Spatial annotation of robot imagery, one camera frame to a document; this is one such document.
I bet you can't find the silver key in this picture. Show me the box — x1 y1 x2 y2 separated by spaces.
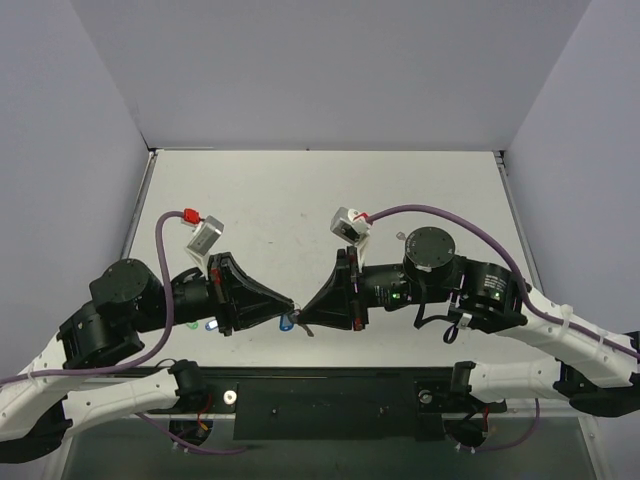
298 324 315 338

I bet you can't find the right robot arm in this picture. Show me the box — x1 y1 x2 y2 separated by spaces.
298 227 639 418

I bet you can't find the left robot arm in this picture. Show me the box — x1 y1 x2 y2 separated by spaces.
1 253 294 464

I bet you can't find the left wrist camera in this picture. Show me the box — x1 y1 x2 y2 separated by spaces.
182 208 224 273

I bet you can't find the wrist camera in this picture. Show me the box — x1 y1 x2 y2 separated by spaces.
182 208 224 273
330 207 371 269

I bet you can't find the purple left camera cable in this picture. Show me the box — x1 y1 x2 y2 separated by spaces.
0 211 191 387

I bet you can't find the purple camera cable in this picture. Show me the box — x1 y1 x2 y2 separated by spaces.
0 211 191 387
364 203 640 359

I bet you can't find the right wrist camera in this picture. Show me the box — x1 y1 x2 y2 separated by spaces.
330 207 371 269

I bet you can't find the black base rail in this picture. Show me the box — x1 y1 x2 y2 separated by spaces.
94 365 506 443

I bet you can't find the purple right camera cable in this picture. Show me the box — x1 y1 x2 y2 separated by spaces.
364 203 640 359

